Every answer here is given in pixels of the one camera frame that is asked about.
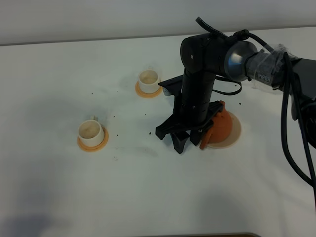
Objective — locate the brown clay teapot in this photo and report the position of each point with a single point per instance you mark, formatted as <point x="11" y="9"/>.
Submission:
<point x="220" y="131"/>

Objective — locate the near white teacup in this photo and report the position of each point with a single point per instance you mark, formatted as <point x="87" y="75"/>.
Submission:
<point x="90" y="132"/>

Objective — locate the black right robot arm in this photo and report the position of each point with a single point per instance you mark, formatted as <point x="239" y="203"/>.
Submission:
<point x="209" y="57"/>

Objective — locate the far orange cup coaster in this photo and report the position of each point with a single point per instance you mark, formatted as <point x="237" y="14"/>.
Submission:
<point x="148" y="90"/>

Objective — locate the white teacup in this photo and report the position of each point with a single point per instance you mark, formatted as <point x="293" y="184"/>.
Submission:
<point x="90" y="132"/>
<point x="148" y="81"/>

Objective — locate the beige round teapot coaster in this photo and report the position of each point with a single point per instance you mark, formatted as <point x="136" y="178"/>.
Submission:
<point x="232" y="138"/>

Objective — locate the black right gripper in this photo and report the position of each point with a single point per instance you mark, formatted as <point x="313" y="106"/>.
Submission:
<point x="191" y="111"/>

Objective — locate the orange cup coaster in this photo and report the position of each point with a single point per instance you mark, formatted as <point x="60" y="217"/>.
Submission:
<point x="86" y="148"/>
<point x="148" y="90"/>

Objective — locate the near orange cup coaster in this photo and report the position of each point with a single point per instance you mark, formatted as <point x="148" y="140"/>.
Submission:
<point x="86" y="148"/>

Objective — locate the far white teacup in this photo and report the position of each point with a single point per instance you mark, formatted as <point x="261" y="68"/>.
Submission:
<point x="148" y="81"/>

